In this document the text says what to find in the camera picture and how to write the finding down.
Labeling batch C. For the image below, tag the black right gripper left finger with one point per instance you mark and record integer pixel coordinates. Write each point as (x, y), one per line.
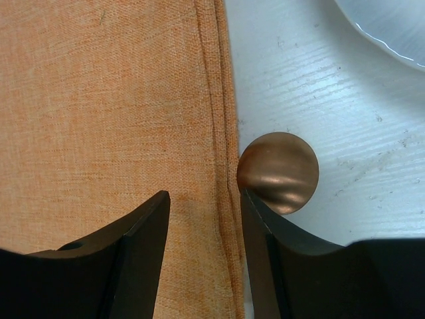
(111, 273)

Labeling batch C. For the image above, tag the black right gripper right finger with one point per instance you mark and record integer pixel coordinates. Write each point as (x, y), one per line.
(294, 274)

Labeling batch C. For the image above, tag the copper spoon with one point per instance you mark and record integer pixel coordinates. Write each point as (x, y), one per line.
(281, 169)

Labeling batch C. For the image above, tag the orange cloth placemat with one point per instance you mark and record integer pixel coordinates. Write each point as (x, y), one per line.
(105, 103)

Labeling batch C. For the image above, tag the white grey-rimmed plate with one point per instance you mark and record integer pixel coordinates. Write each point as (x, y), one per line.
(397, 27)

